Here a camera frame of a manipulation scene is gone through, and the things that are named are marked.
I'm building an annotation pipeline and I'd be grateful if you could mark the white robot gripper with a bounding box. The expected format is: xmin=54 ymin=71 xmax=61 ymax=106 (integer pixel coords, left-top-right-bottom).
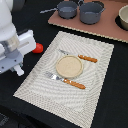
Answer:
xmin=0 ymin=30 xmax=36 ymax=74

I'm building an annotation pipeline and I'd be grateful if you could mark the grey frying pan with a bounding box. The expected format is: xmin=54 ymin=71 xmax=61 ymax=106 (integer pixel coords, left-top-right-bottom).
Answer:
xmin=39 ymin=0 xmax=79 ymax=20

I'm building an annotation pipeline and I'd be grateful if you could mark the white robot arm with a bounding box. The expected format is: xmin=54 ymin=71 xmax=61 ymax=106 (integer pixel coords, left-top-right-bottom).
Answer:
xmin=0 ymin=0 xmax=36 ymax=76

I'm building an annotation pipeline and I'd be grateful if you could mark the pink stove board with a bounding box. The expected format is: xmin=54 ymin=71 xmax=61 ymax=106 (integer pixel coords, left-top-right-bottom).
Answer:
xmin=48 ymin=0 xmax=128 ymax=43

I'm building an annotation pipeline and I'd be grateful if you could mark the round beige plate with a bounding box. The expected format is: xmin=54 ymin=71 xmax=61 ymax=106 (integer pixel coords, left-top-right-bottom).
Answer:
xmin=56 ymin=55 xmax=83 ymax=78

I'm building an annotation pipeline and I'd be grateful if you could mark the woven beige placemat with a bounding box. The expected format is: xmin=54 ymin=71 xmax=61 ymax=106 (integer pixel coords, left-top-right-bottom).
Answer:
xmin=14 ymin=31 xmax=114 ymax=128

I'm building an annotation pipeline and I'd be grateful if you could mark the grey cooking pot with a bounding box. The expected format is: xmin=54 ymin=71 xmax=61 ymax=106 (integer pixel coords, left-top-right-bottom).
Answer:
xmin=78 ymin=0 xmax=104 ymax=24

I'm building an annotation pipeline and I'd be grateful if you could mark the beige bowl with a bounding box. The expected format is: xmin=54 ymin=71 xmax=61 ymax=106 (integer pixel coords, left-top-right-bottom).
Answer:
xmin=119 ymin=5 xmax=128 ymax=30

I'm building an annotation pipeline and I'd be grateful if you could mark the fork with wooden handle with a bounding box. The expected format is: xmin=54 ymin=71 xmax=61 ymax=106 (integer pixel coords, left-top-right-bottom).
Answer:
xmin=45 ymin=72 xmax=86 ymax=89

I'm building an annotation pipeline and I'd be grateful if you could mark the knife with wooden handle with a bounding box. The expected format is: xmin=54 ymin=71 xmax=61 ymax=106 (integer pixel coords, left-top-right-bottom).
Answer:
xmin=59 ymin=49 xmax=98 ymax=63

